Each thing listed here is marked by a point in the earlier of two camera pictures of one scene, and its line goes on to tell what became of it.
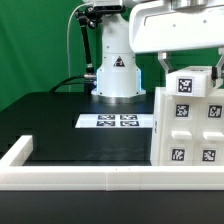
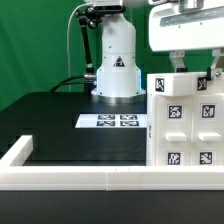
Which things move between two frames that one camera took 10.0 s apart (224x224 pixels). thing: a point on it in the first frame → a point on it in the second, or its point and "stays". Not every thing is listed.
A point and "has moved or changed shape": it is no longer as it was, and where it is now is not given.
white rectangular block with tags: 190,81 has moved or changed shape
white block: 211,129 stays
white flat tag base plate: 115,121 stays
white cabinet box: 187,130 → 151,129
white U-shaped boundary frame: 103,177 stays
